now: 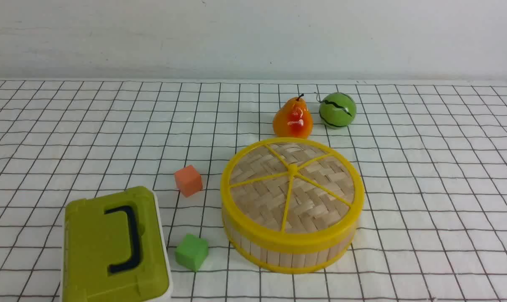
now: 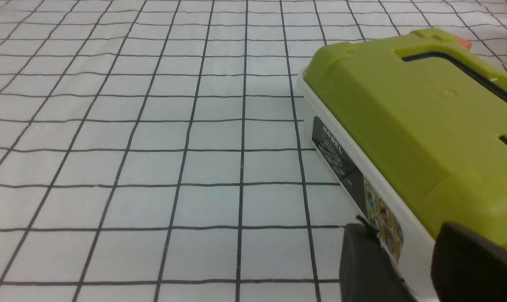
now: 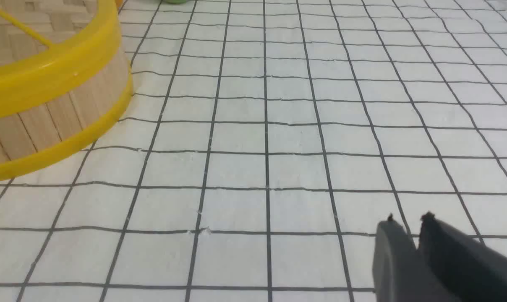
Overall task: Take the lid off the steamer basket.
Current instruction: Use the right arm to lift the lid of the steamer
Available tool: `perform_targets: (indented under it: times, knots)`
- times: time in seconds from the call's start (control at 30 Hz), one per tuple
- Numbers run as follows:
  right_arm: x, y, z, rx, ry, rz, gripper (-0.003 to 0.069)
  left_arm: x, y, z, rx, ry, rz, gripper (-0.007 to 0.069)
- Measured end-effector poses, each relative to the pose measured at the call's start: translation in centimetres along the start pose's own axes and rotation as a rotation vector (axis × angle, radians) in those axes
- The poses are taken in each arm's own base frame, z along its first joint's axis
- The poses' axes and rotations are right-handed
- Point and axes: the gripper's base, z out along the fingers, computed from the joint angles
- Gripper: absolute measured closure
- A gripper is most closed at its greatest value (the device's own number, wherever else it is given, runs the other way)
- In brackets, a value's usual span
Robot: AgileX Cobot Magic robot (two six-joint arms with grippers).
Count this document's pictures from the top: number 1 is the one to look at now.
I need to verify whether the orange foam cube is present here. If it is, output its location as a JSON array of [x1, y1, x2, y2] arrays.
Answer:
[[174, 165, 203, 197]]

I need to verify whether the bamboo steamer basket base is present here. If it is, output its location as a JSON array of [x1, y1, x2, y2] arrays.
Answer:
[[222, 218, 357, 274]]

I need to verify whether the white grid tablecloth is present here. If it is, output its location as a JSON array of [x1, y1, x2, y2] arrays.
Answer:
[[0, 80, 507, 302]]

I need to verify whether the yellow woven steamer lid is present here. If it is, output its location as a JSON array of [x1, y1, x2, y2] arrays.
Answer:
[[220, 138, 365, 253]]

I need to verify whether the green toy watermelon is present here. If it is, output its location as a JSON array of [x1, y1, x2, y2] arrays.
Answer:
[[319, 92, 357, 128]]

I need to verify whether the green foam cube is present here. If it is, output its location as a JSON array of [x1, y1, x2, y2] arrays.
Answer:
[[175, 234, 208, 272]]

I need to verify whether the green lidded box with handle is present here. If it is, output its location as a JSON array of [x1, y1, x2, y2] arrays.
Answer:
[[60, 187, 173, 302]]

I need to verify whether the orange toy pear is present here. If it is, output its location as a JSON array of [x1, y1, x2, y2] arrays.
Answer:
[[272, 94, 314, 139]]

